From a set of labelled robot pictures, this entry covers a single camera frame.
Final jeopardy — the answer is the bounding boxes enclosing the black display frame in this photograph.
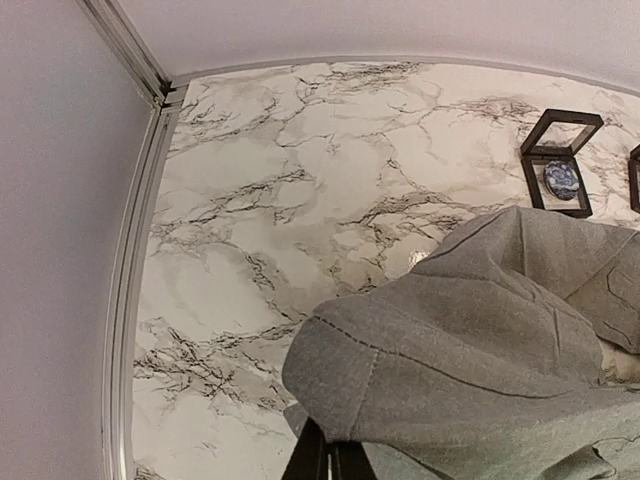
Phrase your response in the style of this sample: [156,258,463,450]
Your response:
[520,109,604,219]
[628,145,640,213]

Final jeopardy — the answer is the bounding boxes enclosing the dark patterned round brooch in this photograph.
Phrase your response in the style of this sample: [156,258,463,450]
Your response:
[543,160,580,201]

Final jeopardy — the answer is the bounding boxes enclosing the left black display frame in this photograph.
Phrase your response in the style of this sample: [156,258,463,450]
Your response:
[520,109,604,219]

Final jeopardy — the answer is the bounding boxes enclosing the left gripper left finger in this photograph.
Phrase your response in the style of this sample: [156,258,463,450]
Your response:
[282,419,328,480]

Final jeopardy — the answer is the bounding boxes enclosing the grey button shirt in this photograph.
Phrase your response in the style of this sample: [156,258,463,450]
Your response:
[282,207,639,479]

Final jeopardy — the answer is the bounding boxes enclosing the middle black display frame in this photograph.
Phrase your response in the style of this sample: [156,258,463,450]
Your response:
[628,145,640,213]

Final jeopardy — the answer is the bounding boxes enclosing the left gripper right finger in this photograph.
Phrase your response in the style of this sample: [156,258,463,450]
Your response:
[331,442,377,480]

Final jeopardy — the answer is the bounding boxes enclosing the left aluminium frame post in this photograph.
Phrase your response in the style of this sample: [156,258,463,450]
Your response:
[77,0,187,111]

